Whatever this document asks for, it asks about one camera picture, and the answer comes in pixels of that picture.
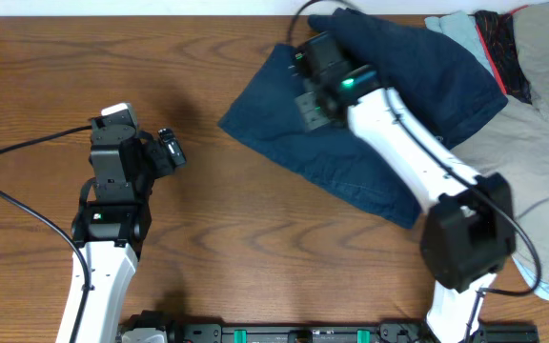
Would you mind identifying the dark blue denim shorts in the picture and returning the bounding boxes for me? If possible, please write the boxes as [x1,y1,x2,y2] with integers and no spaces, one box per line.
[218,9,508,229]

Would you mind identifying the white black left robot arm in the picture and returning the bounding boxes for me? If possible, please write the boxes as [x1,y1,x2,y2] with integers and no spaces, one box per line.
[56,103,186,342]

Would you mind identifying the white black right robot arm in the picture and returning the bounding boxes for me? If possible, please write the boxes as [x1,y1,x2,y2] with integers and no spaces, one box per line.
[295,32,516,342]

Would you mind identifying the black red patterned garment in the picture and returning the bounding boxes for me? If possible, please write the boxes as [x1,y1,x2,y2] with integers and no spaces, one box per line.
[473,10,532,104]

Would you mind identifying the khaki grey shorts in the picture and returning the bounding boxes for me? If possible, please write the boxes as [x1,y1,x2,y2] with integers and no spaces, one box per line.
[453,2,549,285]

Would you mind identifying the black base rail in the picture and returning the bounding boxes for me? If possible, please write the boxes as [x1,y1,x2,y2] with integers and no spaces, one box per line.
[116,310,540,343]

